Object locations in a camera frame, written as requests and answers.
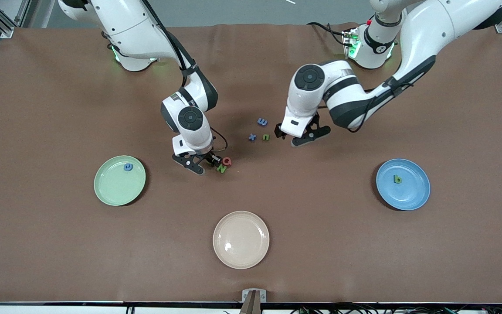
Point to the red foam letter Q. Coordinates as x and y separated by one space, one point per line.
229 162

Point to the blue foam letter m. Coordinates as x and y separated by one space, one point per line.
262 121

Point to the blue foam letter G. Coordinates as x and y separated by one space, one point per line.
124 167

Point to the green foam letter b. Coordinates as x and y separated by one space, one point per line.
396 179

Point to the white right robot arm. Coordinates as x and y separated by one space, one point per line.
124 26

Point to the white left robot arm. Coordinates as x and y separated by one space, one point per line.
425 30

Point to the beige plate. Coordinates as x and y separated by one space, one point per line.
241 240

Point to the grey base connector plate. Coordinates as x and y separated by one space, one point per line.
349 43

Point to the light green plate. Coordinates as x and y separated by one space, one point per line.
116 187

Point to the blue plate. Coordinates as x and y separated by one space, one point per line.
408 194

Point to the brown table cover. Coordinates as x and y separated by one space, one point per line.
364 261

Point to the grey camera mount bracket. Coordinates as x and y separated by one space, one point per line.
262 296

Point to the tan camera pole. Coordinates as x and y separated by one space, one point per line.
252 306

